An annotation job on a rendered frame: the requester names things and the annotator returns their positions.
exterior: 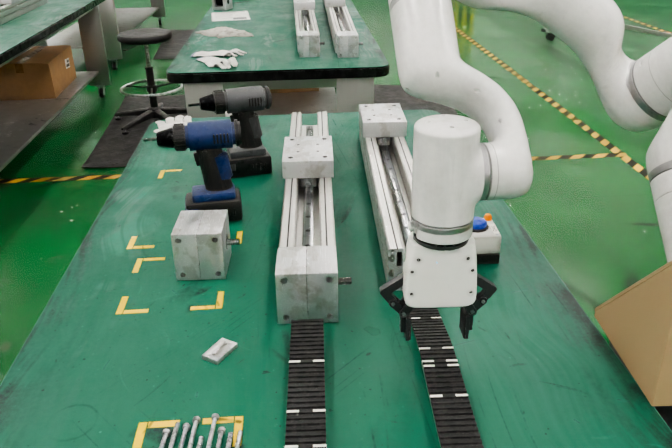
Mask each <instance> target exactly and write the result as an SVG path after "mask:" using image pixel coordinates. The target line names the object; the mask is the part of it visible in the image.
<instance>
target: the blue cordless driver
mask: <svg viewBox="0 0 672 448"><path fill-rule="evenodd" d="M143 141H144V142H147V141H157V145H158V146H162V147H168V148H175V150H176V151H186V149H187V148H190V151H196V152H194V153H193V155H194V159H195V162H196V165H197V166H200V168H201V172H202V176H203V180H204V184H205V185H195V186H192V192H189V193H187V194H186V197H185V211H189V210H226V209H227V210H228V218H229V221H238V220H242V218H243V213H242V201H241V195H240V190H239V189H238V188H235V186H234V183H233V182H232V180H231V177H232V176H233V173H232V169H231V166H230V162H229V158H228V154H227V151H225V150H222V148H233V145H235V144H236V146H240V144H242V137H241V127H240V121H237V119H234V122H231V120H230V119H222V120H208V121H195V122H187V125H185V124H184V123H177V124H173V126H172V127H171V128H168V129H165V130H162V131H159V132H157V133H156V137H155V138H143Z"/></svg>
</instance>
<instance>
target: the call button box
mask: <svg viewBox="0 0 672 448"><path fill-rule="evenodd" d="M472 237H473V238H474V240H475V246H476V255H477V264H498V263H499V258H500V254H499V253H500V247H501V235H500V233H499V231H498V229H497V227H496V226H495V224H494V222H493V220H491V221H487V227H486V228H484V229H480V230H475V229H473V232H472Z"/></svg>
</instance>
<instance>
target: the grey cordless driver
mask: <svg viewBox="0 0 672 448"><path fill-rule="evenodd" d="M271 105H272V96H271V91H270V88H269V87H267V86H263V88H262V86H261V85H260V86H250V87H240V88H229V89H224V92H223V91H222V90H215V91H213V92H212V94H209V95H207V96H204V97H201V98H199V103H191V104H188V107H191V106H200V109H201V110H205V111H212V112H215V113H216V114H225V112H226V111H227V113H228V114H231V113H232V115H230V120H231V122H234V119H237V121H240V127H241V137H242V144H240V146H236V144H235V145H233V148H226V149H227V154H228V158H229V162H230V166H231V169H232V173H233V176H232V177H231V178H237V177H244V176H252V175H259V174H267V173H271V172H272V160H271V155H270V154H269V152H268V151H267V149H266V148H265V147H264V145H263V144H262V140H261V136H262V135H263V134H262V129H261V125H260V121H259V117H258V114H256V113H254V111H259V110H264V108H266V109H269V108H270V107H271Z"/></svg>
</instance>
